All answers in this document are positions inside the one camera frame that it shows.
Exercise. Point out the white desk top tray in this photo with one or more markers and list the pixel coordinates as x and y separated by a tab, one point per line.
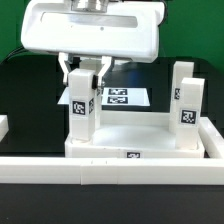
125	134

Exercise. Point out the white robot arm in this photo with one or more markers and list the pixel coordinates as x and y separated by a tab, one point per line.
90	3

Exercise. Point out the white front fence wall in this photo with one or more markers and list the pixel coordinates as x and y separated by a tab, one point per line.
42	170

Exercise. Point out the white left fence piece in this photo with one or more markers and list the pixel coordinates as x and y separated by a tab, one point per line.
3	126

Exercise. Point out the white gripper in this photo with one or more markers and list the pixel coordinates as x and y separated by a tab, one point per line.
128	30

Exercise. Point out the white marker plate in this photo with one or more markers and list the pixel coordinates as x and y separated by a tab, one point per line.
112	96

